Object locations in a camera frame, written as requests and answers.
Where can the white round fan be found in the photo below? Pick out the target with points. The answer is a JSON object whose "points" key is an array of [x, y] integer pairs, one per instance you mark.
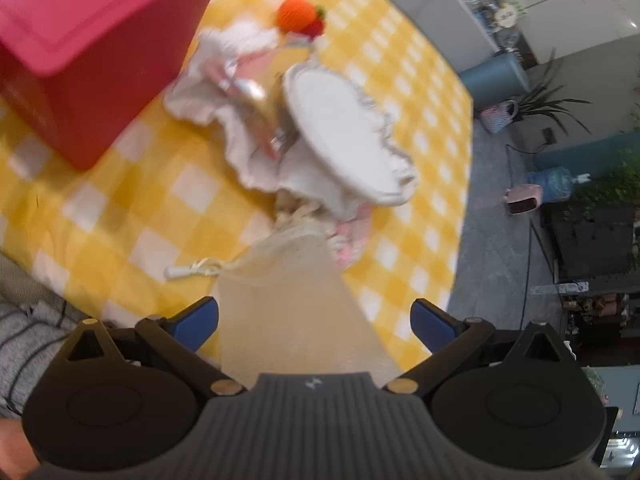
{"points": [[506, 16]]}

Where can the person's bare leg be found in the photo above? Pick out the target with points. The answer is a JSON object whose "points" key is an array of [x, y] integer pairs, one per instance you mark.
{"points": [[15, 452]]}

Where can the grey-blue trash can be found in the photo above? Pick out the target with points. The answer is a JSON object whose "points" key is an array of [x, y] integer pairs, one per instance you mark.
{"points": [[495, 80]]}

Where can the person's grey striped clothing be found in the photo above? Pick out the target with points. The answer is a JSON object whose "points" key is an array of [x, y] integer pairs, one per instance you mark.
{"points": [[25, 350]]}

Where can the crocheted orange and strawberry toy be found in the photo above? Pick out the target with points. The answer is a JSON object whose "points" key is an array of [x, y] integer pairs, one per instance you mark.
{"points": [[295, 12]]}

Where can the red lidded box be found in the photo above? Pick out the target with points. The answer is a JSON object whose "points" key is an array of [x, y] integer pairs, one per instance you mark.
{"points": [[75, 25]]}

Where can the pink white knitted cloth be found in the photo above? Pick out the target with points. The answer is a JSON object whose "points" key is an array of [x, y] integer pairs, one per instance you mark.
{"points": [[350, 240]]}

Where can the dark cabinet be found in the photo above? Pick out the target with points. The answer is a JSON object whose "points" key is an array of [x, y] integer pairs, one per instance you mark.
{"points": [[590, 245]]}

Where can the white marble television cabinet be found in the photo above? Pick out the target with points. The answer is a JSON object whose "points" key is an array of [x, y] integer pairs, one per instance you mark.
{"points": [[450, 10]]}

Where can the pink heater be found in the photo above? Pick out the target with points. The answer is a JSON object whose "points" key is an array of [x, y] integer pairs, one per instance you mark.
{"points": [[524, 200]]}

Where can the blue water jug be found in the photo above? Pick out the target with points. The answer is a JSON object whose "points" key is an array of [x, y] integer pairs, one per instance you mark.
{"points": [[552, 185]]}

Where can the potted long-leaf plant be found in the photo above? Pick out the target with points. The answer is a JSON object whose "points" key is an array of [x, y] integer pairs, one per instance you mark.
{"points": [[545, 100]]}

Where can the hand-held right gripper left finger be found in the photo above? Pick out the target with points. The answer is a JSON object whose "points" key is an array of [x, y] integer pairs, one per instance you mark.
{"points": [[197, 322]]}

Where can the pink silver snack packet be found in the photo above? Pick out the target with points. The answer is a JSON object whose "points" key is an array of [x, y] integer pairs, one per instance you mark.
{"points": [[245, 87]]}

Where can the white cloud-shaped pad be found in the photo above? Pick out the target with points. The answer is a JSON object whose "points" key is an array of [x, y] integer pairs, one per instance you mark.
{"points": [[345, 125]]}

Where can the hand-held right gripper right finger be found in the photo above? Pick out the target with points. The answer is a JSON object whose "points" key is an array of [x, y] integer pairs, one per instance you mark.
{"points": [[432, 322]]}

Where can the bushy green plant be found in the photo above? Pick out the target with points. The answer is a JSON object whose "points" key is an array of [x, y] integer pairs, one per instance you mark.
{"points": [[610, 185]]}

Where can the black wall outlet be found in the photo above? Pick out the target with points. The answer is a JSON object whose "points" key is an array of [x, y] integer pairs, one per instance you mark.
{"points": [[550, 136]]}

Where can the woven pastel basket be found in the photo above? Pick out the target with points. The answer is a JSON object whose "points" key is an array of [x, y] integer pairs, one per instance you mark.
{"points": [[497, 117]]}

